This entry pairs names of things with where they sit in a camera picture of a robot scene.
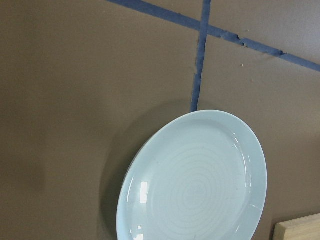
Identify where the light blue plate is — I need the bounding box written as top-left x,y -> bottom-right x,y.
116,110 -> 268,240

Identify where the wooden cutting board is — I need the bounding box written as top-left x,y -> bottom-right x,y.
272,213 -> 320,240

